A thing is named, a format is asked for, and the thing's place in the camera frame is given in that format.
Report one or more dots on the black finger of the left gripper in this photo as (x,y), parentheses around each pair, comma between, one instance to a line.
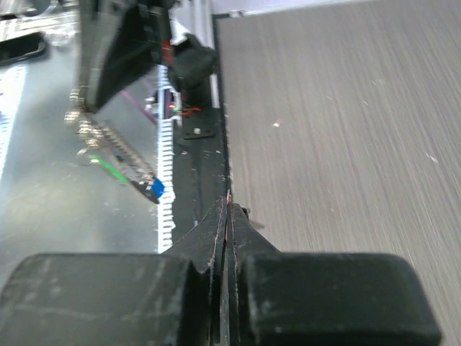
(120,43)

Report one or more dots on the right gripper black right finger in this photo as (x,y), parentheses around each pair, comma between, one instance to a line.
(321,298)

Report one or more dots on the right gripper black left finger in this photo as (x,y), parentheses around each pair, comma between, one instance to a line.
(171,298)

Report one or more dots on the blue plastic key tag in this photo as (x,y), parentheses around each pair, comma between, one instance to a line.
(157,188)

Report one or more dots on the green plastic key tag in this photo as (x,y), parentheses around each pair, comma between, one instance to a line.
(114,173)

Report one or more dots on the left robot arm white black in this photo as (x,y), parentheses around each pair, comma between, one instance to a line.
(188,62)

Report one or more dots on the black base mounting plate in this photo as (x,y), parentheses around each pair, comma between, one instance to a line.
(198,176)

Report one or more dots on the aluminium cable duct rail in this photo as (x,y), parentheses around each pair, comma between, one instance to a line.
(165,160)

